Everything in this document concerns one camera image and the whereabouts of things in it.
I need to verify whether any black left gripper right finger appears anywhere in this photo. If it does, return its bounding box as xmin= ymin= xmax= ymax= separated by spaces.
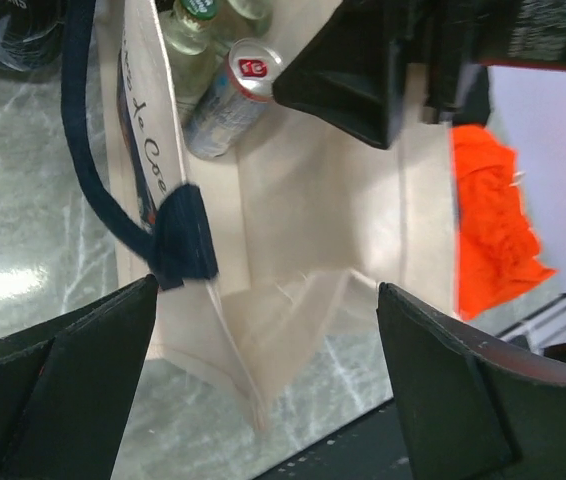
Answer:
xmin=377 ymin=283 xmax=566 ymax=479

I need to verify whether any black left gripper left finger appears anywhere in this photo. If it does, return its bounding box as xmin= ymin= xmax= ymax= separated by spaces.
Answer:
xmin=0 ymin=275 xmax=158 ymax=479

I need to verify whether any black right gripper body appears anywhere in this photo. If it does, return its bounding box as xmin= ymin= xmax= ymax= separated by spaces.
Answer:
xmin=402 ymin=1 xmax=566 ymax=124

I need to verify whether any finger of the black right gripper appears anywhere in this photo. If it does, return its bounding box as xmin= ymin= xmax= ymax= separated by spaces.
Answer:
xmin=273 ymin=1 xmax=413 ymax=150

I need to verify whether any beige canvas tote bag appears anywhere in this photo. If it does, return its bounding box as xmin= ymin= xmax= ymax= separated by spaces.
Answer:
xmin=61 ymin=1 xmax=457 ymax=430

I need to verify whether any clear glass green-cap bottle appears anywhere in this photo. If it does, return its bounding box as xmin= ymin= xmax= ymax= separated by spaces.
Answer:
xmin=212 ymin=0 xmax=273 ymax=57

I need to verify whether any red-top drink can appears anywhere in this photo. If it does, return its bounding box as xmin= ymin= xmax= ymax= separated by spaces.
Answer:
xmin=183 ymin=38 xmax=285 ymax=159

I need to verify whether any orange folded garment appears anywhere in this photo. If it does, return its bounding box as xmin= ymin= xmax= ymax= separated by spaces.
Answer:
xmin=451 ymin=125 xmax=556 ymax=322

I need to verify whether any dark shark print shirt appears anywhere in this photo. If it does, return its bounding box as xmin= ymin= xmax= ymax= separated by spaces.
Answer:
xmin=0 ymin=0 xmax=67 ymax=72

